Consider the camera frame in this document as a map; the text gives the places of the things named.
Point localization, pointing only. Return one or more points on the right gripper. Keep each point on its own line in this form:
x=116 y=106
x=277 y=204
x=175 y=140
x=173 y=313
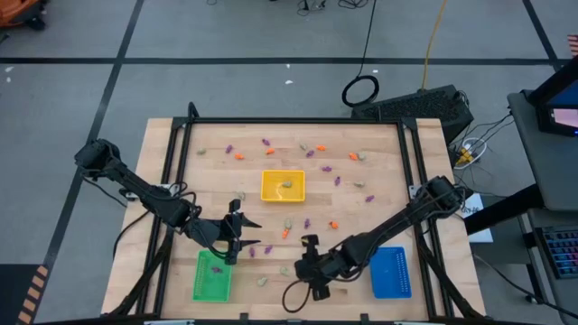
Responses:
x=320 y=268

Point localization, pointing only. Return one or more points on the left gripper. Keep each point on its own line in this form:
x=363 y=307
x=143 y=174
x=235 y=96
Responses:
x=212 y=232

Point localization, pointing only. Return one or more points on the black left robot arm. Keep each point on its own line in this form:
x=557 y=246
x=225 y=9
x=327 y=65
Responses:
x=135 y=185

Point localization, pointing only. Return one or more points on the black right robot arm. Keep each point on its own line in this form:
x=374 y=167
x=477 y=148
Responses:
x=384 y=234

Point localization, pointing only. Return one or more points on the yellow tape tag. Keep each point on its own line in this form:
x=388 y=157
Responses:
x=308 y=240

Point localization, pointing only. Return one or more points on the orange foam piece centre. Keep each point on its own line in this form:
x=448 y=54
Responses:
x=285 y=233

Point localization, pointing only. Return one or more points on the yellow plastic basket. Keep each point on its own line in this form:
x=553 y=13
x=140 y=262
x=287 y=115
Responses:
x=271 y=192

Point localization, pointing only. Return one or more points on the green plastic basket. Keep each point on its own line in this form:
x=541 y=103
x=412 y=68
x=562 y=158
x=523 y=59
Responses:
x=205 y=284

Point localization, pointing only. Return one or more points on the blue plastic basket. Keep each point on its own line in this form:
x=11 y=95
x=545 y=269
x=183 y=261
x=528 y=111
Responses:
x=390 y=273

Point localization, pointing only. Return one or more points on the small purple block right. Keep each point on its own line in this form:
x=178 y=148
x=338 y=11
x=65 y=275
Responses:
x=337 y=181

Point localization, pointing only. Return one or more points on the purple block behind basket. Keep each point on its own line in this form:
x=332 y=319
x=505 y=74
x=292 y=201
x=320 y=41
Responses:
x=326 y=169

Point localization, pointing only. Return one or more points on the white paper sheet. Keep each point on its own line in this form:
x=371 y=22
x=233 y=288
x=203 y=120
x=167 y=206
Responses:
x=478 y=234

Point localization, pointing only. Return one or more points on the yellow power plugs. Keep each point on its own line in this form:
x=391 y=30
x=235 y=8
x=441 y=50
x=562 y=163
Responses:
x=465 y=156

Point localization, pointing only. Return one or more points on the black computer case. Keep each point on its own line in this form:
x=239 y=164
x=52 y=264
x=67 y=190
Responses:
x=415 y=108

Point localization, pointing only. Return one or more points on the black desk crossbar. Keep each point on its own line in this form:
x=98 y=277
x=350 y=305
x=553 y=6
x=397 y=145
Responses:
x=501 y=212

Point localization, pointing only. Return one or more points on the backlit keyboard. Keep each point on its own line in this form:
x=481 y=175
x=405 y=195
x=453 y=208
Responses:
x=562 y=250

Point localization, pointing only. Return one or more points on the hazard striped floor mat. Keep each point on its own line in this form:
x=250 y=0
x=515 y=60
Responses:
x=13 y=293

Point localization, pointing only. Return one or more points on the grey keyboard shelf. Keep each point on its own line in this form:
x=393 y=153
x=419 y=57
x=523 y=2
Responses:
x=564 y=298

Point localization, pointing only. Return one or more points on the grey side desk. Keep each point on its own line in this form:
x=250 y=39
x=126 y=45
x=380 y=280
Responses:
x=555 y=171

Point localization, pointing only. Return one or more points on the black computer monitor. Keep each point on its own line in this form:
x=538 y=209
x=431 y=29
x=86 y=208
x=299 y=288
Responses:
x=555 y=99

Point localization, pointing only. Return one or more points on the orange wheeled machine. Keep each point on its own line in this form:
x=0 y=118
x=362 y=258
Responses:
x=18 y=11

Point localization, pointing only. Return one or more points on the striped sign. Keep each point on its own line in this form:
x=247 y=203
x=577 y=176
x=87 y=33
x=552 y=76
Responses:
x=573 y=45

